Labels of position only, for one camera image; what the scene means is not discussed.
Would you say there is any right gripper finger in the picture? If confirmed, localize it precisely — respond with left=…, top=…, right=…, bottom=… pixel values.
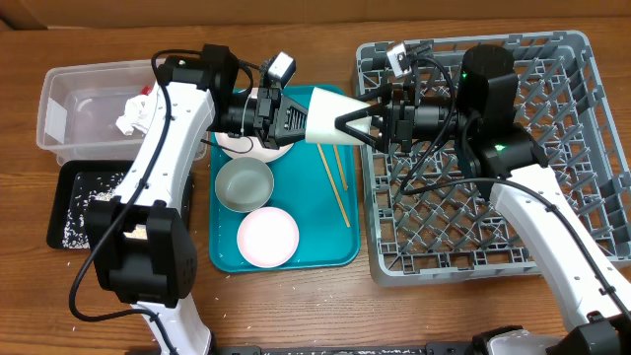
left=334, top=104, right=393, bottom=151
left=357, top=83, right=393, bottom=104

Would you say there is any small white cup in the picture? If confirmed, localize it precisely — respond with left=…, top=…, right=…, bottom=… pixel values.
left=305, top=88, right=370, bottom=145

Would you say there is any wooden chopstick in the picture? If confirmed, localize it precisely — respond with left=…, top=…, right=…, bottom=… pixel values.
left=316, top=144, right=351, bottom=228
left=332, top=145, right=348, bottom=191

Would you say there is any large white plate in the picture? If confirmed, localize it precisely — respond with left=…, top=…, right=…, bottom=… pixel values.
left=213, top=89, right=293, bottom=163

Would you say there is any grey bowl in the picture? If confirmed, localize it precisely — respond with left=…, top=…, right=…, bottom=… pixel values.
left=214, top=157, right=274, bottom=213

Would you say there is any small pink plate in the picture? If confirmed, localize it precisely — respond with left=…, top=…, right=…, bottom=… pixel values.
left=237, top=207, right=300, bottom=268

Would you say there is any white napkin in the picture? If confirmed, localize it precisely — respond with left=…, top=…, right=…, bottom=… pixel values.
left=115, top=95, right=157, bottom=136

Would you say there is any white rice pile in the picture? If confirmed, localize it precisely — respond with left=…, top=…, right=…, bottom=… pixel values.
left=61, top=172, right=125, bottom=249

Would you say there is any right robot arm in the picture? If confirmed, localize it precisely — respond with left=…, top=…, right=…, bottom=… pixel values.
left=334, top=44, right=630, bottom=354

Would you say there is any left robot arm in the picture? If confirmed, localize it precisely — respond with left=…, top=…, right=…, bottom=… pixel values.
left=69, top=44, right=307, bottom=354

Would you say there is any grey dishwasher rack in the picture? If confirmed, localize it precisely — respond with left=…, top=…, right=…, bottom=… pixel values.
left=355, top=31, right=630, bottom=287

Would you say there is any clear plastic waste bin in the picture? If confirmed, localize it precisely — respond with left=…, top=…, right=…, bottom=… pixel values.
left=35, top=58, right=208, bottom=167

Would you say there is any black food waste tray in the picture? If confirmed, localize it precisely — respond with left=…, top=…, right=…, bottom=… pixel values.
left=45, top=159, right=193, bottom=250

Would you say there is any teal serving tray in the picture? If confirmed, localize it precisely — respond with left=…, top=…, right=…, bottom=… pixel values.
left=209, top=141, right=361, bottom=273

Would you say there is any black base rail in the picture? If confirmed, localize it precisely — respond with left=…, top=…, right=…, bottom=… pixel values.
left=125, top=324, right=631, bottom=355

